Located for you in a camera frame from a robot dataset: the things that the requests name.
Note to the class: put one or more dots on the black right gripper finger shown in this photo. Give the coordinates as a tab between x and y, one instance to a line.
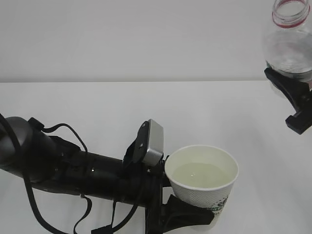
300	97

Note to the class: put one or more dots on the white paper cup green logo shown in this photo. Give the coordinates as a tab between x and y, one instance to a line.
202	176

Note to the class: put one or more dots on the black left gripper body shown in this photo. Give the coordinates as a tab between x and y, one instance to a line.
153	211

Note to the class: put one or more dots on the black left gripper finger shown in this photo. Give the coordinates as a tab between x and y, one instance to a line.
178	214

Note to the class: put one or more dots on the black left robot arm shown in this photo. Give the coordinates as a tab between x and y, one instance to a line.
49	163

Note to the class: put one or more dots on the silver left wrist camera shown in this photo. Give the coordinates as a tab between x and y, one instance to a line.
148	146

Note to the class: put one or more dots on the clear water bottle red label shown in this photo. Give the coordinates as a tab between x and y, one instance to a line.
287	39

